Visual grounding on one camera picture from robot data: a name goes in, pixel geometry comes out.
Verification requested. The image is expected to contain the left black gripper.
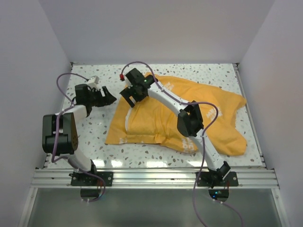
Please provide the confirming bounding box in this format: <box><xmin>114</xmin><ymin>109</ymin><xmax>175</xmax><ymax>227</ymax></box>
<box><xmin>87</xmin><ymin>86</ymin><xmax>116</xmax><ymax>108</ymax></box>

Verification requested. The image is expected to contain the orange pillowcase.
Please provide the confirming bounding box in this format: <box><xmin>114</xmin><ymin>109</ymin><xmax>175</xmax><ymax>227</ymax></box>
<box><xmin>106</xmin><ymin>76</ymin><xmax>247</xmax><ymax>156</ymax></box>

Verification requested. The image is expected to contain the white pillow yellow edge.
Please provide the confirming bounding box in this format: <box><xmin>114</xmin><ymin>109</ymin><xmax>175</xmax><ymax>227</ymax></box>
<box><xmin>125</xmin><ymin>108</ymin><xmax>132</xmax><ymax>132</ymax></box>

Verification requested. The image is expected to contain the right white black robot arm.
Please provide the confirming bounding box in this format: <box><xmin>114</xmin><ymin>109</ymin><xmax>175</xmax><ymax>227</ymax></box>
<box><xmin>120</xmin><ymin>68</ymin><xmax>231</xmax><ymax>186</ymax></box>

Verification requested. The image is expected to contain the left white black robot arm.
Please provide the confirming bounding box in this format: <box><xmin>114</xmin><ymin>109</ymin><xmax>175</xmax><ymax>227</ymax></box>
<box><xmin>42</xmin><ymin>82</ymin><xmax>116</xmax><ymax>186</ymax></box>

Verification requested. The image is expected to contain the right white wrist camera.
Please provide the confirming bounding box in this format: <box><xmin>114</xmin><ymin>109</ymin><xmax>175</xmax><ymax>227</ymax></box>
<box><xmin>119</xmin><ymin>73</ymin><xmax>132</xmax><ymax>87</ymax></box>

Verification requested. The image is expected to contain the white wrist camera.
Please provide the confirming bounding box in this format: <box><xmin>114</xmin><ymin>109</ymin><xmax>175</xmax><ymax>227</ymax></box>
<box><xmin>119</xmin><ymin>73</ymin><xmax>132</xmax><ymax>87</ymax></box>
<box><xmin>86</xmin><ymin>76</ymin><xmax>99</xmax><ymax>87</ymax></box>

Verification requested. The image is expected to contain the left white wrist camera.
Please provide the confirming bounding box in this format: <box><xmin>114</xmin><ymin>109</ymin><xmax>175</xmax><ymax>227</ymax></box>
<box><xmin>86</xmin><ymin>76</ymin><xmax>99</xmax><ymax>87</ymax></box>

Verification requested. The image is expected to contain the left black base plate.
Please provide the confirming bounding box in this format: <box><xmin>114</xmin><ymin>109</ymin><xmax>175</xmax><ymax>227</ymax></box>
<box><xmin>69</xmin><ymin>171</ymin><xmax>114</xmax><ymax>187</ymax></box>

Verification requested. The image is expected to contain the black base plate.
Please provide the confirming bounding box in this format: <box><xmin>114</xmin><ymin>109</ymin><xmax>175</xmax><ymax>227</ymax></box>
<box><xmin>69</xmin><ymin>171</ymin><xmax>114</xmax><ymax>187</ymax></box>
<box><xmin>195</xmin><ymin>171</ymin><xmax>239</xmax><ymax>188</ymax></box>

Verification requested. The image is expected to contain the aluminium mounting rail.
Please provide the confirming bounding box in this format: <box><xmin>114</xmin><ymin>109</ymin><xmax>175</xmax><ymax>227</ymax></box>
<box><xmin>30</xmin><ymin>167</ymin><xmax>279</xmax><ymax>189</ymax></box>

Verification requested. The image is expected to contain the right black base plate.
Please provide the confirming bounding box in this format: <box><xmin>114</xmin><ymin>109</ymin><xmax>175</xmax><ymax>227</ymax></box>
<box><xmin>195</xmin><ymin>171</ymin><xmax>239</xmax><ymax>188</ymax></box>

